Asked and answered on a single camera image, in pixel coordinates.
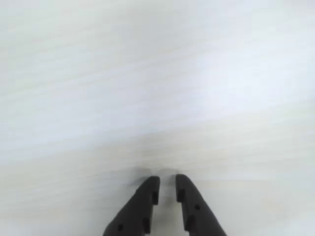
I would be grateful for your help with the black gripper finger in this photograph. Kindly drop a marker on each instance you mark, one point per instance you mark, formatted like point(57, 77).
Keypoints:
point(199, 216)
point(134, 211)

